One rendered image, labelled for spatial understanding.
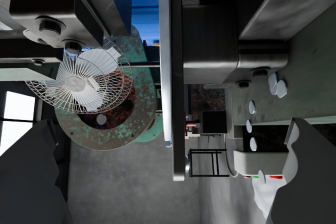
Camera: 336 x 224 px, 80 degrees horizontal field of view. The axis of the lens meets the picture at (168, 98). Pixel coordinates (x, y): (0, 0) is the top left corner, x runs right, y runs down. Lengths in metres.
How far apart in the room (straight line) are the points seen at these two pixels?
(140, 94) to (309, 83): 1.46
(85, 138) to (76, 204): 6.24
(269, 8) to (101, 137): 1.58
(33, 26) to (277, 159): 0.51
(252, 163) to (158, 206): 6.83
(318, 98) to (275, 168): 0.32
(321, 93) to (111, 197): 7.34
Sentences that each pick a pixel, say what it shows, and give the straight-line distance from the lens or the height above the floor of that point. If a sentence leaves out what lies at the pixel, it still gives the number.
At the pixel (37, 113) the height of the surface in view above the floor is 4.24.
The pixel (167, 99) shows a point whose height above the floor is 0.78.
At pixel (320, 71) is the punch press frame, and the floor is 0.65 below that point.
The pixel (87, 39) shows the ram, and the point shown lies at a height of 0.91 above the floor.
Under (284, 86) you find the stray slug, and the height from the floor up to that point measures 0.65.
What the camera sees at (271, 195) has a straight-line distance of 1.55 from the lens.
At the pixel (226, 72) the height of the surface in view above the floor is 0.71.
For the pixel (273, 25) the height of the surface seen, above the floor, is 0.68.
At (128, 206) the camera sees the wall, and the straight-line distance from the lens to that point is 7.41.
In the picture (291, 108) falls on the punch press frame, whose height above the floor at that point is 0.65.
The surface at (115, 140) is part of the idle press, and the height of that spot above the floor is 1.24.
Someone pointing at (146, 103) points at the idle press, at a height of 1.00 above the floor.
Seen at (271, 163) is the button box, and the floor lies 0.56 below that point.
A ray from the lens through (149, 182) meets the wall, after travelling 7.10.
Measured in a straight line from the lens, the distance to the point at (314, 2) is 0.22.
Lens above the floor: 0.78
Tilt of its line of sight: 2 degrees up
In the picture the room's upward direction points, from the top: 91 degrees counter-clockwise
